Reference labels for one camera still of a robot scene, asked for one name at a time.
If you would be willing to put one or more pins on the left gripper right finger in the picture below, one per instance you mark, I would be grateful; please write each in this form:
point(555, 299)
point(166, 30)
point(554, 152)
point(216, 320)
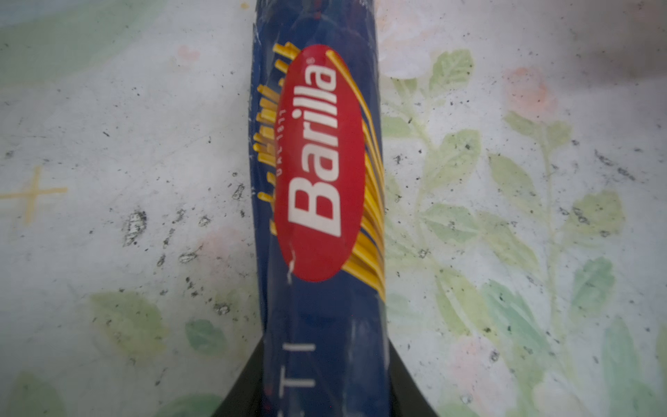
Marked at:
point(406, 398)

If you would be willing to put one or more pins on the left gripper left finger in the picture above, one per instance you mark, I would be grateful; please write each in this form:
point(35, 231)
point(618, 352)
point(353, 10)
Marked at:
point(245, 397)

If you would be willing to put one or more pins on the blue spaghetti bag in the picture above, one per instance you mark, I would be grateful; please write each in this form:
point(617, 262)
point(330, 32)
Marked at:
point(318, 185)

